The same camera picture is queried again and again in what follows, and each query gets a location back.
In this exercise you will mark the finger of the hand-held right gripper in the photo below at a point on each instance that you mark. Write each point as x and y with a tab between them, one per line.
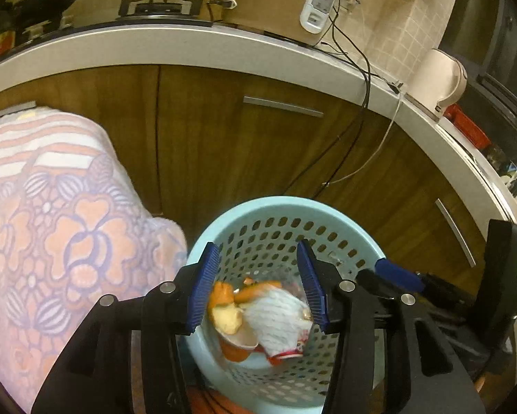
398	274
370	280

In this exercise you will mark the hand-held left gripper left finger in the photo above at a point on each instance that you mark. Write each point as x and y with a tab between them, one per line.
200	293

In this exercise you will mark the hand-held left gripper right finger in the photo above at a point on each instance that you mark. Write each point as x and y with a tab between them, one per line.
312	287

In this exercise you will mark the white foam net wrapper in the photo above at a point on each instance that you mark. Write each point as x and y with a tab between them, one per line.
275	319

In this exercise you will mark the red and white paper cup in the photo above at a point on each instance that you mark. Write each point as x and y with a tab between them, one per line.
243	340

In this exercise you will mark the light blue plastic basket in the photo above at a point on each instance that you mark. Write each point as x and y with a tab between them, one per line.
263	211

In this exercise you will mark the steel sink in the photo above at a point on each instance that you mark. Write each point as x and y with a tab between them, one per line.
500	168

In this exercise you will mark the pink floral blanket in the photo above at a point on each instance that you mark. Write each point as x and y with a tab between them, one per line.
55	233

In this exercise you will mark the red box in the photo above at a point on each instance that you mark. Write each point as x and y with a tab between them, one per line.
467	125

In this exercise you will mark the white electric kettle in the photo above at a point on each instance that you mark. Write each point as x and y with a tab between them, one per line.
439	77

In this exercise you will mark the dark window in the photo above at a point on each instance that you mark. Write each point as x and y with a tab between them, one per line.
495	43

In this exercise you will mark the beige rice cooker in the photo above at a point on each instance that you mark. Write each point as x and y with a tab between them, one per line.
263	4

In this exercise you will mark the black gas stove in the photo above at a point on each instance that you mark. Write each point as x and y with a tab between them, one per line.
155	8

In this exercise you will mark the dark sauce bottle red label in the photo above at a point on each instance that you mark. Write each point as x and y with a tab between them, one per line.
5	43

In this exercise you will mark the wall socket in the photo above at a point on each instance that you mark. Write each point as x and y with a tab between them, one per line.
350	1

